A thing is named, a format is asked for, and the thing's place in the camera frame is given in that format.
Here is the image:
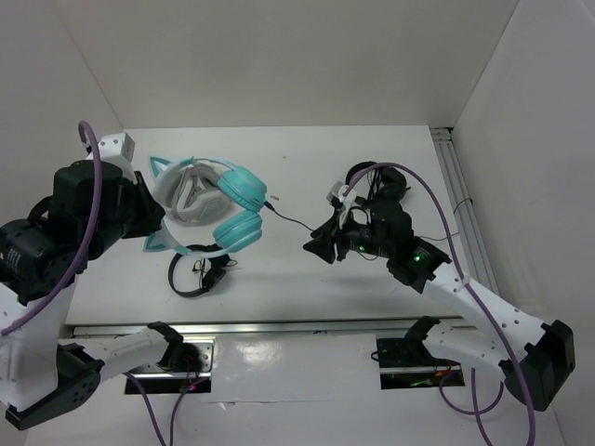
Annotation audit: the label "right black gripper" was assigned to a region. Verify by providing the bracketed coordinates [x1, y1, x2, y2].
[301, 206, 392, 264]

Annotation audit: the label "teal cat-ear headphones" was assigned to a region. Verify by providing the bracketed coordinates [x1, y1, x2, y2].
[143, 156, 268, 259]

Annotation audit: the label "thin black headphone cable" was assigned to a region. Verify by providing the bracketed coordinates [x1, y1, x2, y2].
[264, 197, 473, 243]

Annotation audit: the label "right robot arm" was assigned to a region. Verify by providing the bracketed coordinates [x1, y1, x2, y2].
[303, 200, 575, 412]

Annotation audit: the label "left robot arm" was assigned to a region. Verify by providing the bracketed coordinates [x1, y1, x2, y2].
[1, 161, 184, 431]

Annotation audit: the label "black headphones back right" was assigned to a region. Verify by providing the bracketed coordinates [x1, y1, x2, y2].
[355, 167, 410, 205]

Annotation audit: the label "black headphones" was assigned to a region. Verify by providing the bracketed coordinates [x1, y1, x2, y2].
[355, 167, 410, 205]
[167, 254, 238, 299]

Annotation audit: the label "black headphones front left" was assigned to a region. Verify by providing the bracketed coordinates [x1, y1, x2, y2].
[167, 254, 238, 299]

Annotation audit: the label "white grey gaming headset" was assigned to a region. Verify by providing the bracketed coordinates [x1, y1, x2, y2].
[153, 163, 231, 226]

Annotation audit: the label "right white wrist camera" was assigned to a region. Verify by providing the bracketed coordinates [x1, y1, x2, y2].
[326, 181, 357, 229]

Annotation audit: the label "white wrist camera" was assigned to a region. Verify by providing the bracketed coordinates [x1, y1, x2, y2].
[98, 132, 135, 181]
[326, 181, 357, 229]

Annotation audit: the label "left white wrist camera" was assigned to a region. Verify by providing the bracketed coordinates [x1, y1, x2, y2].
[98, 132, 135, 181]

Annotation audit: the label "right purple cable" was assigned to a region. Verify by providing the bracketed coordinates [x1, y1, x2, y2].
[346, 161, 538, 446]

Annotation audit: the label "purple cable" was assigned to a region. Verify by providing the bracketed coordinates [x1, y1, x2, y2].
[0, 120, 101, 336]
[346, 161, 538, 446]

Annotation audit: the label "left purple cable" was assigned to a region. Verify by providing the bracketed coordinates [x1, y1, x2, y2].
[0, 120, 101, 336]

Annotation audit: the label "aluminium front rail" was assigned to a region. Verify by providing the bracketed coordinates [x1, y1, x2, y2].
[72, 311, 510, 339]

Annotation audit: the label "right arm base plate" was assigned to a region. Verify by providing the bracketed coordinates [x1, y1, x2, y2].
[370, 338, 465, 390]

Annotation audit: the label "aluminium side rail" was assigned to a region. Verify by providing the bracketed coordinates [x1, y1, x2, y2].
[430, 127, 500, 295]

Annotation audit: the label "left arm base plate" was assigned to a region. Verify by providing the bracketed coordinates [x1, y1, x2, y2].
[130, 336, 216, 395]

